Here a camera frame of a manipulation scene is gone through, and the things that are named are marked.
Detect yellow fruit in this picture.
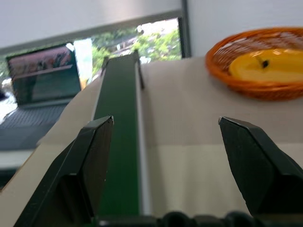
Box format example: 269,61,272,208
228,49,303,83

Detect orange woven basket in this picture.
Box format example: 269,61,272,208
205,27,303,102

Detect open laptop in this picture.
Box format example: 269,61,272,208
0,42,82,151

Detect green conveyor belt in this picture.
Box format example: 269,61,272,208
91,50,152,217

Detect window with grey frame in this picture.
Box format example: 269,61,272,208
0,0,192,79

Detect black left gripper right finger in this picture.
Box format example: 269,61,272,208
218,116,303,216

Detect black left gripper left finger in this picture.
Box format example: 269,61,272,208
13,115,115,227

